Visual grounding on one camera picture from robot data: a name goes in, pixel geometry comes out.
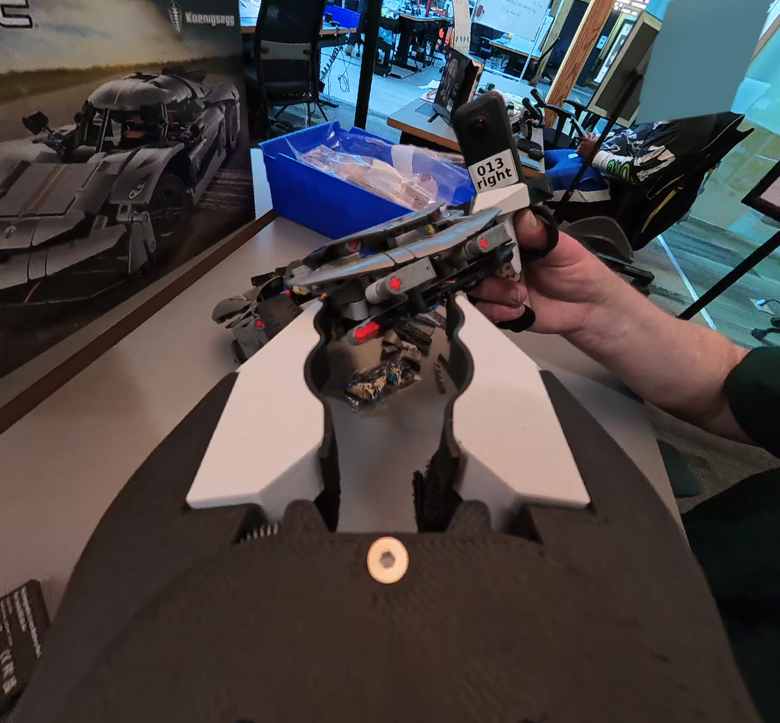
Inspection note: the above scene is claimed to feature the black tripod stand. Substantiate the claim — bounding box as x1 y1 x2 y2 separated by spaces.
676 175 780 322

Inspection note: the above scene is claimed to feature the person's dark green clothing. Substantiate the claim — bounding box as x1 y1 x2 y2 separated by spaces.
679 479 780 723

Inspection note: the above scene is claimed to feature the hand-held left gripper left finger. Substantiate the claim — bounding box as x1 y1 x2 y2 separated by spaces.
184 298 342 534

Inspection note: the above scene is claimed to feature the wooden post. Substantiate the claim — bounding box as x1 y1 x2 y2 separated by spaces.
544 0 647 127

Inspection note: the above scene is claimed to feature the blue plastic bin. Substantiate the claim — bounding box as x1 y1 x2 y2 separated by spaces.
258 121 477 240

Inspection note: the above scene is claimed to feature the black office chair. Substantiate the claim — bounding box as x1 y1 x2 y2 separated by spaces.
247 0 335 127

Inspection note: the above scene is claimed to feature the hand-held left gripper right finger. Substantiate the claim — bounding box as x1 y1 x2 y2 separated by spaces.
412 295 592 534

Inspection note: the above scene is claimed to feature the framed board on easel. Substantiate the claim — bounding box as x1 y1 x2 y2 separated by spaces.
588 9 665 127

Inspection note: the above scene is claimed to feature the dark picture frame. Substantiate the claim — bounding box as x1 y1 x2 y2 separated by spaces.
431 47 485 125

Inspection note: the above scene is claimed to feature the black battery pack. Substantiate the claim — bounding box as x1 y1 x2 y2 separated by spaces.
0 580 51 699

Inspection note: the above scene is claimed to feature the grey lego car model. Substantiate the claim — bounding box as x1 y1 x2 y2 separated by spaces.
212 202 522 366

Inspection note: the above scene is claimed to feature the bag of lego pieces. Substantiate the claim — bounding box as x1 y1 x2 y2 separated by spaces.
341 333 427 412

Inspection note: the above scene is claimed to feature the person's right forearm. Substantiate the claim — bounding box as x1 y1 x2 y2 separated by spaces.
585 281 780 450

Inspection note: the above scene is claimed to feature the white sign board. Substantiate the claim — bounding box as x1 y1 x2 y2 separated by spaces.
446 0 474 56

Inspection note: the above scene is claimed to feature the lego set box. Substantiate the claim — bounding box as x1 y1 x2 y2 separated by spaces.
0 0 258 381

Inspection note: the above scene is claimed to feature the clear plastic bag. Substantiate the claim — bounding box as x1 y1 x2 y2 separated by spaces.
291 141 473 212

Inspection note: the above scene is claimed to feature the grey office chair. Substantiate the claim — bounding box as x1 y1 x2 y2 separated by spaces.
561 216 656 300

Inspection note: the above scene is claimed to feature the person's right hand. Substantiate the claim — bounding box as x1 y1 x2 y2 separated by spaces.
470 211 610 347

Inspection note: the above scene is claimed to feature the brown office desk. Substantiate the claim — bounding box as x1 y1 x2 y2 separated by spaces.
387 80 549 178

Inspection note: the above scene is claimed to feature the black metal pole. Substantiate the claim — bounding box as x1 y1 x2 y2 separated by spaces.
355 0 391 130

